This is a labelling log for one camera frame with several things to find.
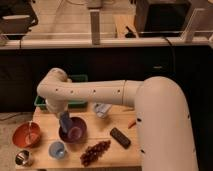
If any blue sponge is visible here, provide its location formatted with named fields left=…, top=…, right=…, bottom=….
left=59, top=111, right=73, bottom=133

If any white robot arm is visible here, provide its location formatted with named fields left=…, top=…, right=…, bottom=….
left=37, top=68, right=199, bottom=171

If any purple bowl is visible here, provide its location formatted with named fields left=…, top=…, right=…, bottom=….
left=59, top=117, right=87, bottom=143

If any metal spoon in bowl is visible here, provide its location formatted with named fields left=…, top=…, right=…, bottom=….
left=28, top=121, right=33, bottom=141

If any orange bowl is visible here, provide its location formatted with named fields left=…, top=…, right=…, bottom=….
left=12, top=122, right=41, bottom=148

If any orange carrot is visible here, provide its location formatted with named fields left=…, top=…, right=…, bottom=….
left=128, top=120, right=136, bottom=129

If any bunch of dark grapes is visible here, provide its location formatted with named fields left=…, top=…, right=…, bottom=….
left=80, top=140, right=111, bottom=167

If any green plastic tray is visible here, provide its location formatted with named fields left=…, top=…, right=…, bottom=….
left=34, top=74, right=88, bottom=110

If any light blue cup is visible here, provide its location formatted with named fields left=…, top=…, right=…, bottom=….
left=49, top=141, right=66, bottom=160

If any small metal cup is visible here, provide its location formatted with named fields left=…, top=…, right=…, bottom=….
left=15, top=150, right=33, bottom=166

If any grey metal post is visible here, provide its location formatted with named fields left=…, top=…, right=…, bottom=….
left=90, top=9, right=100, bottom=45

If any black box behind rail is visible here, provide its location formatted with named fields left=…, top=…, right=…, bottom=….
left=134, top=0, right=191, bottom=37

